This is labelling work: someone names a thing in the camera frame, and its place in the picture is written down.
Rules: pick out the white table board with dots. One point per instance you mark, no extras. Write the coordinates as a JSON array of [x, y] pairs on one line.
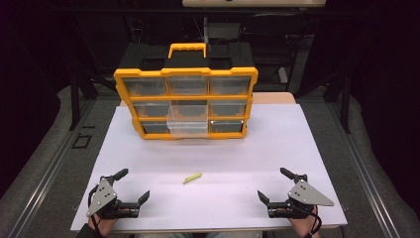
[[211, 158]]

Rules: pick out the person's left hand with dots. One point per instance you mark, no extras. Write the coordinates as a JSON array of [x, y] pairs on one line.
[[105, 225]]

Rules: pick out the metal floor rail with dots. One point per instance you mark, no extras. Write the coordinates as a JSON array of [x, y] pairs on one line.
[[49, 172], [363, 172]]

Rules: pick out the beige background table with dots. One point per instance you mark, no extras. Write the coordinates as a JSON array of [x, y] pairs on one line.
[[254, 3]]

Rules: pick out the small green wall plug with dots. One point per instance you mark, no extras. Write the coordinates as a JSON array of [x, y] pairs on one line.
[[192, 178]]

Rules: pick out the clear plastic drawer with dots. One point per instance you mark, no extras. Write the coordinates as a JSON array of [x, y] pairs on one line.
[[187, 123]]

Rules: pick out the wooden table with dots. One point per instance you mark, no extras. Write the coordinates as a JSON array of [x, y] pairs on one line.
[[274, 98]]

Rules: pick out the yellow black parts organizer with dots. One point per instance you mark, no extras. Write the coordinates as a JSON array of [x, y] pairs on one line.
[[188, 71]]

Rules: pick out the black metal stand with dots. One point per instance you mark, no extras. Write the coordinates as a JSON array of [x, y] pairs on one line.
[[345, 105], [74, 99]]

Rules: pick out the black chair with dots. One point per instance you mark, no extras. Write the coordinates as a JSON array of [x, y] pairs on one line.
[[274, 36]]

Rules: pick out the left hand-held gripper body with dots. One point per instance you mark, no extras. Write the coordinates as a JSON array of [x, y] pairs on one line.
[[105, 198]]

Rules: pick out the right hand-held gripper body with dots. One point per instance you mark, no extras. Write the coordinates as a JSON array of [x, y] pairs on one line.
[[303, 197]]

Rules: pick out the person's right hand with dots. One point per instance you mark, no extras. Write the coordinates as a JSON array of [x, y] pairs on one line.
[[301, 225]]

